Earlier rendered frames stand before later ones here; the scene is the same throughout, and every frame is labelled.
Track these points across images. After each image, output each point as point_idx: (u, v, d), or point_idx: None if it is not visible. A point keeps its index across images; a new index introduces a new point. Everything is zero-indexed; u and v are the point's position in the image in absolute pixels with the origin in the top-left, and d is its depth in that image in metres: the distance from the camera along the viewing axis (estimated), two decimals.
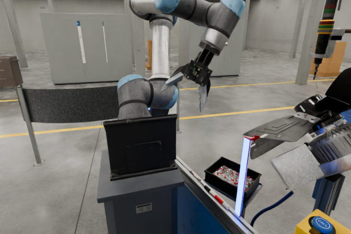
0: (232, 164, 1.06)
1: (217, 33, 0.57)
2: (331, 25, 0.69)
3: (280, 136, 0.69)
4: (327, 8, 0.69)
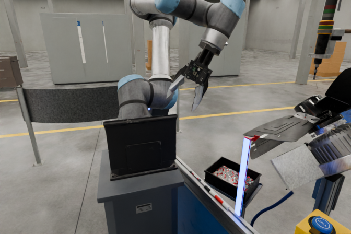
0: (232, 164, 1.06)
1: (217, 33, 0.58)
2: (331, 26, 0.69)
3: (280, 136, 0.69)
4: (327, 8, 0.69)
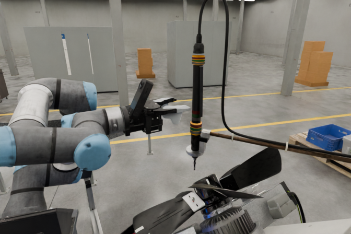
0: None
1: None
2: (198, 129, 0.73)
3: None
4: (192, 113, 0.72)
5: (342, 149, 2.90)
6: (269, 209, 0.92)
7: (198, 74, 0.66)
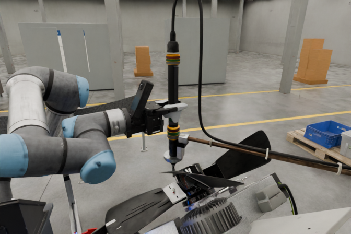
0: None
1: (111, 134, 0.58)
2: (175, 133, 0.68)
3: (119, 228, 0.64)
4: None
5: (340, 145, 2.82)
6: (258, 202, 0.84)
7: (173, 74, 0.62)
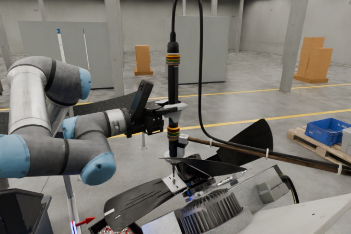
0: None
1: None
2: (175, 133, 0.68)
3: (118, 217, 0.63)
4: None
5: (341, 142, 2.81)
6: (259, 193, 0.83)
7: (173, 75, 0.62)
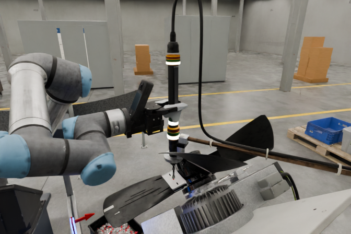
0: None
1: None
2: (175, 133, 0.68)
3: (117, 213, 0.62)
4: None
5: (341, 141, 2.80)
6: (260, 190, 0.82)
7: (173, 75, 0.62)
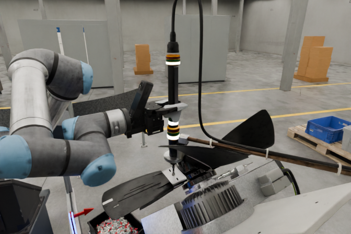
0: None
1: None
2: (175, 133, 0.68)
3: (116, 206, 0.62)
4: None
5: (342, 140, 2.80)
6: (261, 186, 0.82)
7: (173, 75, 0.62)
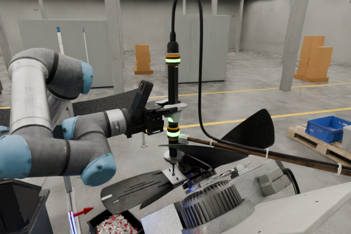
0: (125, 211, 0.98)
1: None
2: (175, 133, 0.68)
3: (116, 202, 0.61)
4: None
5: (342, 140, 2.79)
6: (261, 186, 0.81)
7: (173, 75, 0.62)
